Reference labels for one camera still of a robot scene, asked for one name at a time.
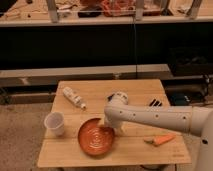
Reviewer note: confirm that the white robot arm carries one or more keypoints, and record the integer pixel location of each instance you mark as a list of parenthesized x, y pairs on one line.
[(197, 121)]

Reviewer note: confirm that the white plastic bottle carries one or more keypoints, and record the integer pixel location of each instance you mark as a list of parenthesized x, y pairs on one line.
[(74, 98)]

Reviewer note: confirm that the red object on shelf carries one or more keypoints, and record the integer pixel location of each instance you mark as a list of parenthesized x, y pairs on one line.
[(115, 8)]

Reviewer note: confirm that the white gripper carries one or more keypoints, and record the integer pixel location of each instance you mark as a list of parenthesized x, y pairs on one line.
[(116, 126)]

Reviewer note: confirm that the blue sponge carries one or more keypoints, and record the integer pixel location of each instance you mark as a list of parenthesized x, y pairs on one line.
[(109, 98)]

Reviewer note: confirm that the wooden table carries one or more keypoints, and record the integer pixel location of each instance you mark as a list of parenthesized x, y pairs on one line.
[(129, 148)]

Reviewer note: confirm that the orange ceramic bowl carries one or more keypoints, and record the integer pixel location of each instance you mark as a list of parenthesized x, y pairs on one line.
[(95, 140)]

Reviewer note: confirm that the white plastic cup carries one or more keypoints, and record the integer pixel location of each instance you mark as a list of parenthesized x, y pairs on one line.
[(55, 123)]

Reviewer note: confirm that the orange carrot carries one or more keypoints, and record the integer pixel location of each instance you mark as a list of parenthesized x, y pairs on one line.
[(159, 140)]

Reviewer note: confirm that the metal shelf rail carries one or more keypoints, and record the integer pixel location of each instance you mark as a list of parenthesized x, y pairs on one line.
[(51, 76)]

